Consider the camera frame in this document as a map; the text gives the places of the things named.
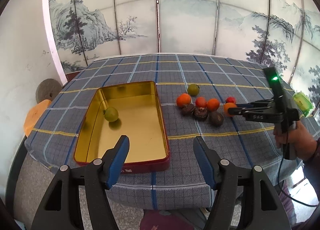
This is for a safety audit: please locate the green fruit in tin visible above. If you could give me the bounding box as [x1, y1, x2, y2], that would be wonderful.
[103, 106, 119, 123]

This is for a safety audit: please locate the orange tangerine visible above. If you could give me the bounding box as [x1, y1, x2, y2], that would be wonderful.
[207, 98, 220, 112]
[223, 103, 237, 117]
[176, 93, 191, 108]

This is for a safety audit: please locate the painted landscape folding screen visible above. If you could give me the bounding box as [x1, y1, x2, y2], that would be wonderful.
[48, 0, 319, 105]

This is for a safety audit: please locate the dark brown fruit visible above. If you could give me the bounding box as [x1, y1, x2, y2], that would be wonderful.
[181, 104, 195, 116]
[208, 111, 224, 127]
[193, 107, 208, 121]

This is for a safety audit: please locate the orange stool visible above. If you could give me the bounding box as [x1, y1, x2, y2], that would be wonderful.
[23, 99, 52, 137]

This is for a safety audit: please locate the green fruit on table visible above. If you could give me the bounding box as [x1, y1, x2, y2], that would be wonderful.
[187, 84, 200, 97]

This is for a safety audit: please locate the gold red tin box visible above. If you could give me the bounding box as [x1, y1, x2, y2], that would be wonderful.
[74, 81, 170, 174]

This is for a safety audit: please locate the green package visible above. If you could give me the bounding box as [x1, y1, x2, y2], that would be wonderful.
[293, 92, 313, 117]

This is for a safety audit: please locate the black cable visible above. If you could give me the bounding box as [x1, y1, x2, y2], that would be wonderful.
[277, 141, 319, 207]

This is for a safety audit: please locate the person's right hand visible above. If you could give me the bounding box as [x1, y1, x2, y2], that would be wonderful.
[273, 121, 318, 162]

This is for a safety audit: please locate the red tomato middle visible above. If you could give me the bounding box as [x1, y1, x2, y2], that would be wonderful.
[195, 97, 207, 108]

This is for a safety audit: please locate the small red fruit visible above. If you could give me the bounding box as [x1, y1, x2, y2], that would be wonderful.
[226, 97, 236, 104]

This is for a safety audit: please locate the blue plaid tablecloth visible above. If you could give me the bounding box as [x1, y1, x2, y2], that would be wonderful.
[24, 53, 307, 211]

